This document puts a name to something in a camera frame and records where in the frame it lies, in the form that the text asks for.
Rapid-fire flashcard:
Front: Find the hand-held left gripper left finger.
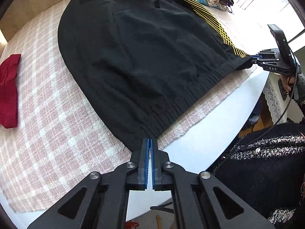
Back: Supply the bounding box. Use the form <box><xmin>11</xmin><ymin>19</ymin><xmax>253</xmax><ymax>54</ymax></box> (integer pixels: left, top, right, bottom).
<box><xmin>27</xmin><ymin>138</ymin><xmax>149</xmax><ymax>229</ymax></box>

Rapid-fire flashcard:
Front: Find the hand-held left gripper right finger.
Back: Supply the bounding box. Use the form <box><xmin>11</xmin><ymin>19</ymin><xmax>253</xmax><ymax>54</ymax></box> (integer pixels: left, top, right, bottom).
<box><xmin>149</xmin><ymin>139</ymin><xmax>275</xmax><ymax>229</ymax></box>

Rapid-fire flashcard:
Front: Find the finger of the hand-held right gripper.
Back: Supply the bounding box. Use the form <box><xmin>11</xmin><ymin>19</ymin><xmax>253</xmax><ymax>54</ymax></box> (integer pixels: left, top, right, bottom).
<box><xmin>253</xmin><ymin>49</ymin><xmax>280</xmax><ymax>60</ymax></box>
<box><xmin>249</xmin><ymin>59</ymin><xmax>280</xmax><ymax>69</ymax></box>

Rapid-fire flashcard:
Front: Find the black sweater with yellow stripes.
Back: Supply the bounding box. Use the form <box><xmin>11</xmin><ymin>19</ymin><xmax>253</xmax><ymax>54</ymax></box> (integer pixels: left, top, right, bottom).
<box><xmin>58</xmin><ymin>0</ymin><xmax>253</xmax><ymax>146</ymax></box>

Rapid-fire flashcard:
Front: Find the person's right hand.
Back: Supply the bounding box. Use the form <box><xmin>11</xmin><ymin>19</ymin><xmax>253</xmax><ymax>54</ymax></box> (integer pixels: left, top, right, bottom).
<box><xmin>282</xmin><ymin>75</ymin><xmax>296</xmax><ymax>94</ymax></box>

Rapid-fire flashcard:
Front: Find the white lace cloth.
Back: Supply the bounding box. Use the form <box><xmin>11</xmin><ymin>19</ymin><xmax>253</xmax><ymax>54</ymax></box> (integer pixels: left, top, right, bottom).
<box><xmin>262</xmin><ymin>75</ymin><xmax>290</xmax><ymax>126</ymax></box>

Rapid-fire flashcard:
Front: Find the pink plaid blanket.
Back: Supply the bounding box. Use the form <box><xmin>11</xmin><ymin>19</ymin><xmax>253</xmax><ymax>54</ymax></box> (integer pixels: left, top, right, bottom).
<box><xmin>0</xmin><ymin>5</ymin><xmax>258</xmax><ymax>214</ymax></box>

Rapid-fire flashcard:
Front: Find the person's black tweed jacket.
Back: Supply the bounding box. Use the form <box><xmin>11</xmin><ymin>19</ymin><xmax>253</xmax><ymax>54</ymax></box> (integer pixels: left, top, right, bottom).
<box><xmin>210</xmin><ymin>122</ymin><xmax>305</xmax><ymax>229</ymax></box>

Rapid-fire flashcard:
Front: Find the red garment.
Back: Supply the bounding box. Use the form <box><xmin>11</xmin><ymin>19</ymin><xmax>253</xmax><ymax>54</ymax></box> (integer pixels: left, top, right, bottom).
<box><xmin>0</xmin><ymin>54</ymin><xmax>21</xmax><ymax>129</ymax></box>

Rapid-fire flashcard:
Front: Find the black cable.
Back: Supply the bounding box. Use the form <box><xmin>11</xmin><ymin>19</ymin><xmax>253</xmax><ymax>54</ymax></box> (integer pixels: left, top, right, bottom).
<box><xmin>212</xmin><ymin>68</ymin><xmax>300</xmax><ymax>172</ymax></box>

